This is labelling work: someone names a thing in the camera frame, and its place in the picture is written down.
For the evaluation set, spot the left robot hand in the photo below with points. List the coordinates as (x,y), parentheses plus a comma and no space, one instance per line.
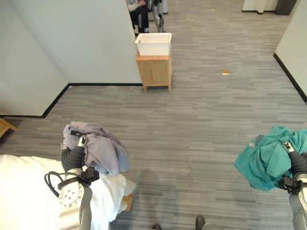
(72,157)

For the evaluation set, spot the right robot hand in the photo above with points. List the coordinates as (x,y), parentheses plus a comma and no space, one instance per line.
(297,158)

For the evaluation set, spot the grey-lilac garment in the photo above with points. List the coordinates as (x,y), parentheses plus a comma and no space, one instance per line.
(103,148)

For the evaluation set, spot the teal garment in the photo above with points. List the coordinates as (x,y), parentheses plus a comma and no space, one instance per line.
(263,163)

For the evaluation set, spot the white bed sheet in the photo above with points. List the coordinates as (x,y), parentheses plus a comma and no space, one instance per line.
(26,191)

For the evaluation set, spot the white plastic laundry basket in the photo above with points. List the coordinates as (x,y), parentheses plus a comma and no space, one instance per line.
(153,44)

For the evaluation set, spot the wooden furniture corner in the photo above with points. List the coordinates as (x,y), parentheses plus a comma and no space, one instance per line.
(6,127)

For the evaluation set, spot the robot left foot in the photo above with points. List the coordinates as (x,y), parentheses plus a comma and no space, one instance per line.
(157,226)

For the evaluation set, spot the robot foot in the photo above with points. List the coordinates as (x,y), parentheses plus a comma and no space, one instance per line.
(200,222)
(157,226)

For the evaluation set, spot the small tan floor object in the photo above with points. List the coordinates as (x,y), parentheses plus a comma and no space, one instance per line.
(226,72)

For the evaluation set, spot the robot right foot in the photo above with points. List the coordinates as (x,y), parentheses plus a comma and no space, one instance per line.
(200,222)

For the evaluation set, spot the light wooden cabinet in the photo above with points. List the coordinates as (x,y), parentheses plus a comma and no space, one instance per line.
(154,70)

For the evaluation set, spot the dark bin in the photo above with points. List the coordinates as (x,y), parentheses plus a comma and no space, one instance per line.
(285,6)

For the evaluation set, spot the person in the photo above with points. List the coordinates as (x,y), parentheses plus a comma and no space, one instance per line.
(139,14)

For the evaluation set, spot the white cabinet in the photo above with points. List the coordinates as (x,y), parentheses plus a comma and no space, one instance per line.
(259,5)

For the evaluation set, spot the silver humanoid robot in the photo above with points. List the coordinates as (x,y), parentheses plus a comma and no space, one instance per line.
(158,14)

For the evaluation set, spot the wooden bed frame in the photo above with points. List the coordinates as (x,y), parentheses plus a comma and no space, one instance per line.
(128,202)

